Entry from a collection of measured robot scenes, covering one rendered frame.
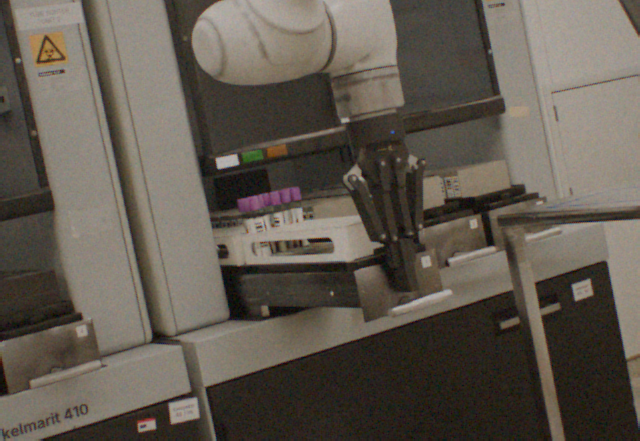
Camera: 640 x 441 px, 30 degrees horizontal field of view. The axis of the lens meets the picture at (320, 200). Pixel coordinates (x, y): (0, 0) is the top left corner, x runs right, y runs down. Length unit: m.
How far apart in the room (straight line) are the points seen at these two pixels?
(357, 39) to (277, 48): 0.14
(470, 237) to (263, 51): 0.71
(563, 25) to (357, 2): 2.39
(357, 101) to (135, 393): 0.52
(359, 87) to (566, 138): 2.33
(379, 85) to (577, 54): 2.40
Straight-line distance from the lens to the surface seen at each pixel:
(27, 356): 1.69
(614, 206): 1.65
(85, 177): 1.81
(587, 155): 3.91
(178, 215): 1.87
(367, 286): 1.61
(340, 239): 1.64
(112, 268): 1.82
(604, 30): 4.04
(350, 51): 1.55
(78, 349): 1.71
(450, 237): 2.02
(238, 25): 1.45
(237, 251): 1.91
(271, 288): 1.80
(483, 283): 2.07
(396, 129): 1.58
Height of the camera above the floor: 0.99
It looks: 3 degrees down
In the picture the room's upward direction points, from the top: 12 degrees counter-clockwise
